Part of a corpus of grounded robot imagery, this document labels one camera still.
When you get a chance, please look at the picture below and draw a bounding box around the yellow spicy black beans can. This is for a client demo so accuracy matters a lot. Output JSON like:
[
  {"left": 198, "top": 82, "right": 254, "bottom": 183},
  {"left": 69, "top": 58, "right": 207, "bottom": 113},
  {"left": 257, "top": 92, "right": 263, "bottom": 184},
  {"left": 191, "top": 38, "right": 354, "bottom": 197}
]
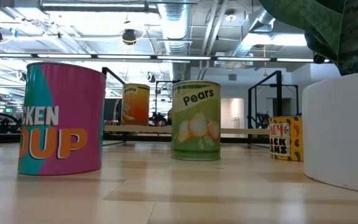
[{"left": 268, "top": 115, "right": 305, "bottom": 162}]

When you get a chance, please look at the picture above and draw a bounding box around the black aluminium table frame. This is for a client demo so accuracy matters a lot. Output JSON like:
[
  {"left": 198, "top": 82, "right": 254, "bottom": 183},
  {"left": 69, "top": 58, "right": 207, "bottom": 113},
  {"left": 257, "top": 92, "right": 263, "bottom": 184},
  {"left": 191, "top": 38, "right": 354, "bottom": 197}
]
[{"left": 0, "top": 132, "right": 272, "bottom": 146}]

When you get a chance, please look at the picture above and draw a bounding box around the pink teal chicken soup can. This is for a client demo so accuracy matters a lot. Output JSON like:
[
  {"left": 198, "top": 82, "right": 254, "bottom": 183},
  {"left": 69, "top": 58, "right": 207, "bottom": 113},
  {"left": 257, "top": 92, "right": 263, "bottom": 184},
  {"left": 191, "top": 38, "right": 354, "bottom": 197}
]
[{"left": 17, "top": 62, "right": 108, "bottom": 177}]

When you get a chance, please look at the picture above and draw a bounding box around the wooden shelf black metal frame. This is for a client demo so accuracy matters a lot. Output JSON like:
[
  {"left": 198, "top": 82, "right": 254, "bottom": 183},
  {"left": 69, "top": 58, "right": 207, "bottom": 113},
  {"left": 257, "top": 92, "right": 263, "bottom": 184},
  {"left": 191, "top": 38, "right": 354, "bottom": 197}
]
[{"left": 101, "top": 66, "right": 284, "bottom": 149}]

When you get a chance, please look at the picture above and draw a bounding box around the bright ceiling light panel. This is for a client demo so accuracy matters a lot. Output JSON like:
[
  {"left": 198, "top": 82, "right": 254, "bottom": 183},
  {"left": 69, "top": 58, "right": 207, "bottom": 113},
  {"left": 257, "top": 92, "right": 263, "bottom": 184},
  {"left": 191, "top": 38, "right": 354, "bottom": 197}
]
[{"left": 242, "top": 32, "right": 308, "bottom": 47}]

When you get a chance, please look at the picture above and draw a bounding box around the black background monitor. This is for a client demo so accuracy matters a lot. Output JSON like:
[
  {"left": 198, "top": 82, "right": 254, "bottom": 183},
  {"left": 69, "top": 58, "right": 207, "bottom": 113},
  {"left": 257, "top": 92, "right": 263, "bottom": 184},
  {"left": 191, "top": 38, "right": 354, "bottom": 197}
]
[{"left": 103, "top": 98, "right": 122, "bottom": 125}]

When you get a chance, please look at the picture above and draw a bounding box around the green pears can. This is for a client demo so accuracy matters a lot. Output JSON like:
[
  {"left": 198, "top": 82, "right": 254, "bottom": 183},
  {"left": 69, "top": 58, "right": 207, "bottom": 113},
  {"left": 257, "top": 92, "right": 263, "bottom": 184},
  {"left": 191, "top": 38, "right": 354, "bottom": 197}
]
[{"left": 170, "top": 80, "right": 222, "bottom": 162}]

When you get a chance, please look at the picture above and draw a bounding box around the teal striped artificial plant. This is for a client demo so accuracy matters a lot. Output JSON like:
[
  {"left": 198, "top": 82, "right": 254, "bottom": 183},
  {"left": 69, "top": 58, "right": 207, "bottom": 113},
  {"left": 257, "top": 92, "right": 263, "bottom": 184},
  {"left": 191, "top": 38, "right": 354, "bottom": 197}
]
[{"left": 259, "top": 0, "right": 358, "bottom": 77}]

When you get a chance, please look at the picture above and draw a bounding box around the long ceiling light strip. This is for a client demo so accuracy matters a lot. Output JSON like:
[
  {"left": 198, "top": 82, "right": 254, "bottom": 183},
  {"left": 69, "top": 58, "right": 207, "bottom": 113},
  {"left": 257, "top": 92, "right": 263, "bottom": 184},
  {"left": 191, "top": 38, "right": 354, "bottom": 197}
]
[{"left": 0, "top": 52, "right": 332, "bottom": 63}]

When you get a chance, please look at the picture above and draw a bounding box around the orange beans can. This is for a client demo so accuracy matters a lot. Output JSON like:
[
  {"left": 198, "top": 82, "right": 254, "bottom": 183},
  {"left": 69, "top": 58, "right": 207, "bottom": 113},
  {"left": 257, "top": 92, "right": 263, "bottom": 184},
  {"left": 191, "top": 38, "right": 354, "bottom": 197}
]
[{"left": 121, "top": 83, "right": 151, "bottom": 126}]

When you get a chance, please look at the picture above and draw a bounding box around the white round plant pot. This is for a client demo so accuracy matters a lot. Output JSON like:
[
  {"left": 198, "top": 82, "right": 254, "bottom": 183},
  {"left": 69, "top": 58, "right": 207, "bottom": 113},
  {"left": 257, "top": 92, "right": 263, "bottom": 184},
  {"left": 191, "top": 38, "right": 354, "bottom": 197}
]
[{"left": 301, "top": 69, "right": 358, "bottom": 196}]

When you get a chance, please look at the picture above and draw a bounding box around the silver ribbed ceiling duct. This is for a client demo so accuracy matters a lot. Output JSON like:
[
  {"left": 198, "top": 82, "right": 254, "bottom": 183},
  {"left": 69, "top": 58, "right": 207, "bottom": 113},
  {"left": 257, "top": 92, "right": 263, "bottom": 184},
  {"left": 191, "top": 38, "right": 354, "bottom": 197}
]
[{"left": 156, "top": 0, "right": 196, "bottom": 82}]

